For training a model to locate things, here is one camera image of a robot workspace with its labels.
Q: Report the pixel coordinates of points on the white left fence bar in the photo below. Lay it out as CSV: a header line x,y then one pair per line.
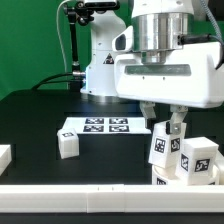
x,y
5,157

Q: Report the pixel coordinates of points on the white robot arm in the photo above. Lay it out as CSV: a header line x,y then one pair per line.
x,y
156,59

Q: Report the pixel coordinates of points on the white front fence bar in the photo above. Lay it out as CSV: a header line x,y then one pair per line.
x,y
110,198

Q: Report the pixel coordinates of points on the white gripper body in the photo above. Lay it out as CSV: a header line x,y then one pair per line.
x,y
188,77

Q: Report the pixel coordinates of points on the white round stool seat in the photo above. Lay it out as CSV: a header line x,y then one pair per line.
x,y
162,176

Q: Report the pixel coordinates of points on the white marker sheet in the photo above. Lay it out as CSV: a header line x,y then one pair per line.
x,y
107,125

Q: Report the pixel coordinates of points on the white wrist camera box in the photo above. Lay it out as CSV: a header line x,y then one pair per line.
x,y
124,41

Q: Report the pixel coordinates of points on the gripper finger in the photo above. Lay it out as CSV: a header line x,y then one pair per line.
x,y
173,125
147,109

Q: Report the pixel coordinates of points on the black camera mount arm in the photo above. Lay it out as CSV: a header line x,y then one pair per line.
x,y
82,15

